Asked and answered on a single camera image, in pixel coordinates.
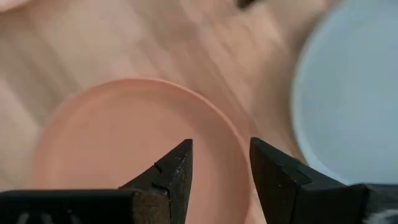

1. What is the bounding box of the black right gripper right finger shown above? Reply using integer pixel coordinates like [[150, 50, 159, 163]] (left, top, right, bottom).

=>
[[249, 137, 371, 224]]

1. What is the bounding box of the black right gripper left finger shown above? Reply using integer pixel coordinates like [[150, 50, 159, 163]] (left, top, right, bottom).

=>
[[119, 139, 194, 224]]

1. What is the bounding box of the peach plate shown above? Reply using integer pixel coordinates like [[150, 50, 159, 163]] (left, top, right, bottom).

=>
[[29, 77, 259, 224]]

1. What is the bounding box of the light blue plate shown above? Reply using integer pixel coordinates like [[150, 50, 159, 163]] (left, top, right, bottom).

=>
[[290, 0, 398, 187]]

